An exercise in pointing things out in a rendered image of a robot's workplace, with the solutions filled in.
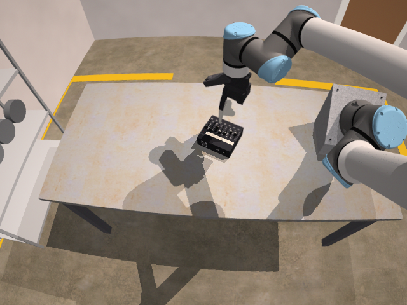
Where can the black lighting desk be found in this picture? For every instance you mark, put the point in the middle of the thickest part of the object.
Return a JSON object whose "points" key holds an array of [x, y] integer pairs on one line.
{"points": [[221, 138]]}

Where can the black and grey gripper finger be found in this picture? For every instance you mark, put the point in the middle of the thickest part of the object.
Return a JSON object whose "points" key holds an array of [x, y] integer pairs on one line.
{"points": [[225, 107]]}

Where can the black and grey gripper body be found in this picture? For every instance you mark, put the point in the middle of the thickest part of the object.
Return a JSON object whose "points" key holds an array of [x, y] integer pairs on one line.
{"points": [[237, 90]]}

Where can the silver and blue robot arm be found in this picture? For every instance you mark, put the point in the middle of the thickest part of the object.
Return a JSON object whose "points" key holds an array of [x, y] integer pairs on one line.
{"points": [[376, 127]]}

